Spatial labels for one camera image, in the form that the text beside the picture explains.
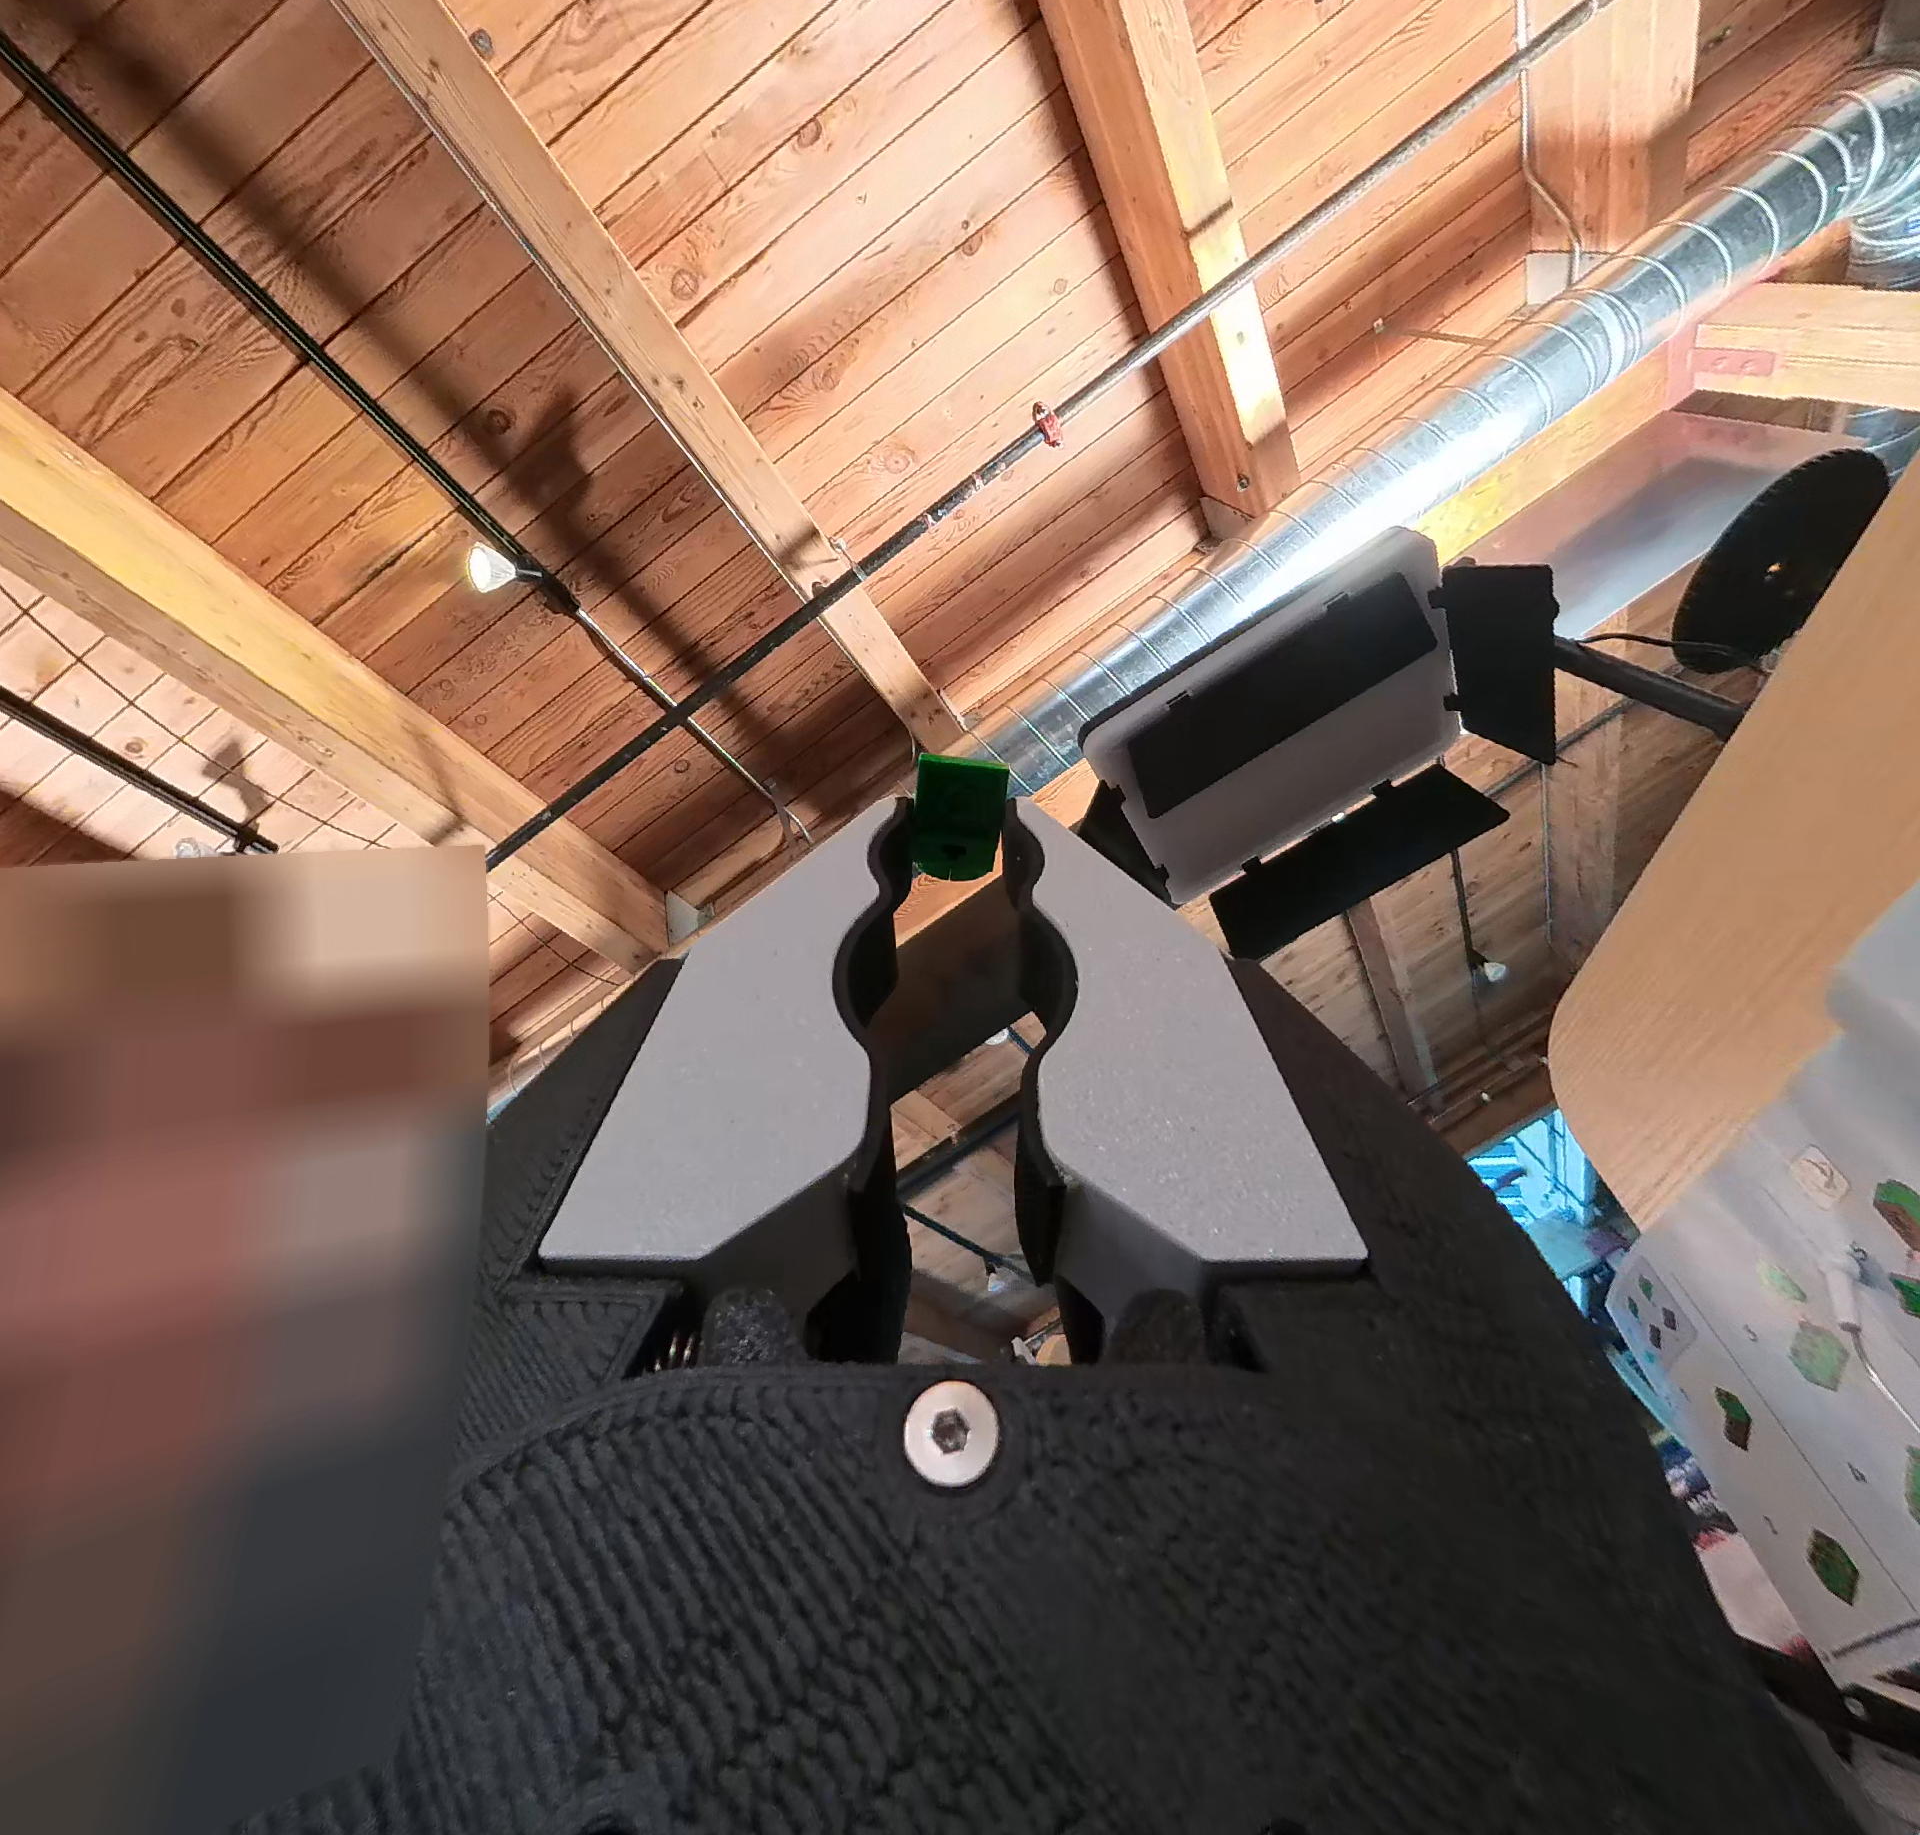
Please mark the lego instruction booklet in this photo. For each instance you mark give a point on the lego instruction booklet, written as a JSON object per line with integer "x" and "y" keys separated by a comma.
{"x": 1801, "y": 1341}

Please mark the black lighting track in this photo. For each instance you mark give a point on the black lighting track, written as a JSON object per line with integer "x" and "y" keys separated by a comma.
{"x": 298, "y": 343}

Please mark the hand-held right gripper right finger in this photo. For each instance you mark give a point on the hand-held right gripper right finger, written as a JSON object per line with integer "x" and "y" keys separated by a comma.
{"x": 1199, "y": 1113}

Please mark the green lego brick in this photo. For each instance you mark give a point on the green lego brick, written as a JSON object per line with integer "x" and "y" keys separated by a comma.
{"x": 956, "y": 807}

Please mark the track spot lamp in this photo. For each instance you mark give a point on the track spot lamp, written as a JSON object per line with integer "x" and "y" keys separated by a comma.
{"x": 495, "y": 571}

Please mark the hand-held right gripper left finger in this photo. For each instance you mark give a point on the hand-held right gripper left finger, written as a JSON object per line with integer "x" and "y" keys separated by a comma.
{"x": 720, "y": 1113}

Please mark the black light stand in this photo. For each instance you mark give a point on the black light stand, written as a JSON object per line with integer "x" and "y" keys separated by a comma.
{"x": 1650, "y": 683}

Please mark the ceiling sprinkler pipe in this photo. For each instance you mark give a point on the ceiling sprinkler pipe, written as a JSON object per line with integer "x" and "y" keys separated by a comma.
{"x": 1199, "y": 306}

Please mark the studio panel light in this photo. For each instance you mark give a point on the studio panel light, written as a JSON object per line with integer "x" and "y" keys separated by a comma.
{"x": 1274, "y": 696}

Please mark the silver spiral air duct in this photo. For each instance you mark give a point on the silver spiral air duct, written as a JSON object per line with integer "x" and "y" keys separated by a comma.
{"x": 1500, "y": 409}

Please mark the wooden book stand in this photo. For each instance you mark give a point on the wooden book stand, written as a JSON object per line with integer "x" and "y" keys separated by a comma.
{"x": 1724, "y": 889}

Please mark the black round fixture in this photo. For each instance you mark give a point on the black round fixture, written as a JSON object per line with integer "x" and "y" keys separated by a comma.
{"x": 1786, "y": 560}

